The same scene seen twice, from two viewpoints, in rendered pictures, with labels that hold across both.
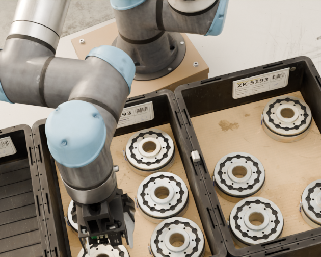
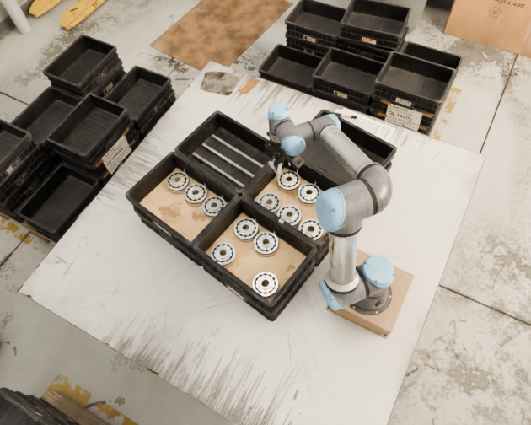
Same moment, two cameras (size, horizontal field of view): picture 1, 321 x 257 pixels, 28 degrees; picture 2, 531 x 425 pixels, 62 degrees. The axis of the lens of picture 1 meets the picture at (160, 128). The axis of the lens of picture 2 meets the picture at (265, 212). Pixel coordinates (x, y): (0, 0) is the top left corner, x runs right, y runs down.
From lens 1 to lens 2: 1.53 m
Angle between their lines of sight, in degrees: 62
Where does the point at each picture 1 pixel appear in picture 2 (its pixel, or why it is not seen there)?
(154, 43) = not seen: hidden behind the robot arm
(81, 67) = (297, 130)
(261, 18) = (340, 386)
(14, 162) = not seen: hidden behind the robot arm
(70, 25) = not seen: outside the picture
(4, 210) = (345, 177)
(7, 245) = (330, 169)
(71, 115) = (280, 109)
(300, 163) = (246, 270)
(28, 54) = (320, 124)
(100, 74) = (288, 131)
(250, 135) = (276, 269)
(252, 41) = (331, 363)
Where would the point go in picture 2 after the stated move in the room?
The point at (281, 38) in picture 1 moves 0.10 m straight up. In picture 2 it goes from (318, 376) to (319, 371)
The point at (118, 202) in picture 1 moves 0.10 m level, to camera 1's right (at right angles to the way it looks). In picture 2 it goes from (273, 150) to (254, 165)
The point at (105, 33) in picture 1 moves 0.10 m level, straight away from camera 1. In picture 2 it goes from (400, 289) to (422, 305)
